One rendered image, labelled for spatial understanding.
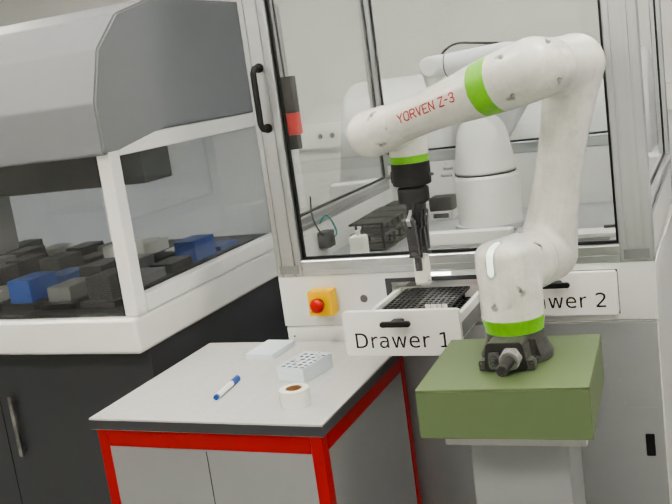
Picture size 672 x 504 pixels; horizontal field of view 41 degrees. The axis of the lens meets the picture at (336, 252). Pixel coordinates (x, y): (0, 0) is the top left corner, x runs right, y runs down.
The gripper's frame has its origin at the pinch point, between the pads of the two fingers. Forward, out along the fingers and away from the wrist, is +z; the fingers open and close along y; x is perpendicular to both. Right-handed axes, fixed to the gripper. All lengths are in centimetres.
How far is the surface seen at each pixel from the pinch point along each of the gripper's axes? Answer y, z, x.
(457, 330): 10.9, 12.1, 10.3
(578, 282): -19.3, 9.7, 33.5
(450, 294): -13.4, 10.3, 2.3
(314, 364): 9.5, 21.0, -27.6
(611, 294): -19.2, 13.0, 41.2
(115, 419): 39, 24, -68
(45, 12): -329, -114, -362
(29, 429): -3, 48, -136
